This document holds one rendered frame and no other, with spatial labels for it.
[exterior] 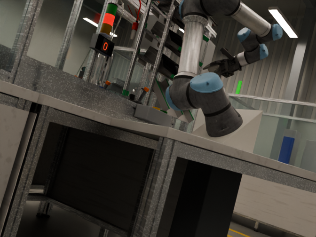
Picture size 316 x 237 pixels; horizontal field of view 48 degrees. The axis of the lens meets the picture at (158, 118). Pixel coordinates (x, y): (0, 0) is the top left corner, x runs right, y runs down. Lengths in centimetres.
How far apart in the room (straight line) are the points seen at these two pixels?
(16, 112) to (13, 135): 6
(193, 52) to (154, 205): 76
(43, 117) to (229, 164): 59
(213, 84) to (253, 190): 437
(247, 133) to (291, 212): 406
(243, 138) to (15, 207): 85
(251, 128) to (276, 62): 976
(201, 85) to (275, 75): 975
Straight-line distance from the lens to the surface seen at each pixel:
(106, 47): 178
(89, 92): 133
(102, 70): 276
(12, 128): 108
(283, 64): 1110
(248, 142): 146
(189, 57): 154
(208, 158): 110
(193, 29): 159
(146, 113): 153
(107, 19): 181
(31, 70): 117
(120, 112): 148
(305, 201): 541
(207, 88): 136
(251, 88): 1122
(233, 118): 142
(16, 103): 108
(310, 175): 141
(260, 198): 561
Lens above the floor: 80
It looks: 5 degrees up
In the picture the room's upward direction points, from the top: 15 degrees clockwise
